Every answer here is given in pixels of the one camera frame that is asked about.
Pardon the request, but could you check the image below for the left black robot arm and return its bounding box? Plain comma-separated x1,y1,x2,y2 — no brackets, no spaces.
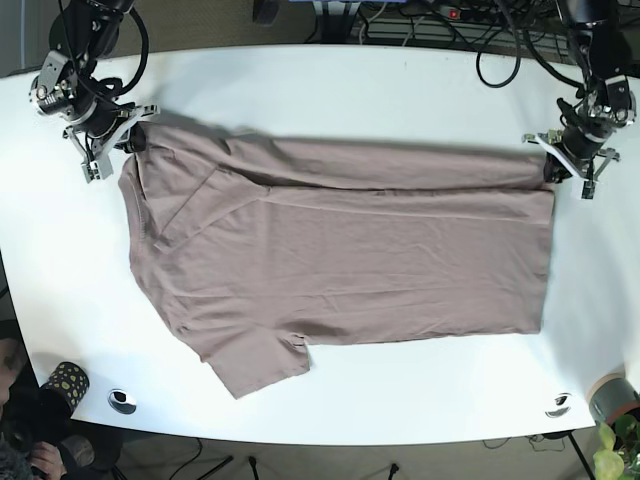
483,1,637,200

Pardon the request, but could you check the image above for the table cable grommet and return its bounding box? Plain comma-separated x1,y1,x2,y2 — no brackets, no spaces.
544,392,572,419
107,389,137,415

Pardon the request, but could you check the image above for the green potted plant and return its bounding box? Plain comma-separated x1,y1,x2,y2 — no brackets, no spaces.
593,414,640,480

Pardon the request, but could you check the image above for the person's hand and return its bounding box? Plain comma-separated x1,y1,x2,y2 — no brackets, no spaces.
29,442,67,480

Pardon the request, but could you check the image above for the right table cable grommet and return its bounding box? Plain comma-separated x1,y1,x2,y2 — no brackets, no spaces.
544,392,572,419

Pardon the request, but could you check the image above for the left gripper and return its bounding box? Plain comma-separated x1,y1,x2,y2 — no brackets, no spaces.
522,106,620,200

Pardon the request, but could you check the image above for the left table cable grommet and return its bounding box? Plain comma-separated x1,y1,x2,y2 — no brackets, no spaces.
107,389,137,415

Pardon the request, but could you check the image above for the black gold-dotted cup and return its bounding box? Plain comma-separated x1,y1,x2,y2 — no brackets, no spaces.
38,362,90,419

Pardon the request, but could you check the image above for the grey tape roll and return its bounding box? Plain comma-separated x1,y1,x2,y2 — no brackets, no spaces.
587,374,639,426

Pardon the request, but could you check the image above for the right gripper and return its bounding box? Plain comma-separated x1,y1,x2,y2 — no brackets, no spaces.
60,100,159,183

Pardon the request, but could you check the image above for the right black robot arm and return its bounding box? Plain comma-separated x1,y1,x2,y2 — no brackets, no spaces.
30,1,159,183

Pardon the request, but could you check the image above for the mauve pink T-shirt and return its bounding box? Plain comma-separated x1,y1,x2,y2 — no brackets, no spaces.
119,123,555,398

